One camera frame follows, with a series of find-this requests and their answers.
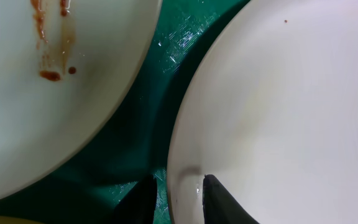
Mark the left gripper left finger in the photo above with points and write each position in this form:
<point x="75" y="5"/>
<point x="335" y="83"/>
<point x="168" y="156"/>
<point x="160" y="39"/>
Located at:
<point x="139" y="204"/>

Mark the teal plastic tray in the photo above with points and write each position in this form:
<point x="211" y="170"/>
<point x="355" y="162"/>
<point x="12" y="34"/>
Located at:
<point x="134" y="142"/>

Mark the small white stained plate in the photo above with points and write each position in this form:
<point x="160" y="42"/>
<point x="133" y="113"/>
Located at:
<point x="65" y="67"/>

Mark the yellow plate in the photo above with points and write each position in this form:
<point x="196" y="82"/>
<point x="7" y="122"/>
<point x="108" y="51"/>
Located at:
<point x="12" y="220"/>

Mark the large white plate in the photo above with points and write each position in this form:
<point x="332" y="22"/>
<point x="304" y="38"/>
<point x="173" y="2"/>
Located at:
<point x="272" y="112"/>

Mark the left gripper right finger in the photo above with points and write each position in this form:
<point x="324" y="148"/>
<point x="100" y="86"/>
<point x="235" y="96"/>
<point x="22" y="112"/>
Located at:
<point x="220" y="207"/>

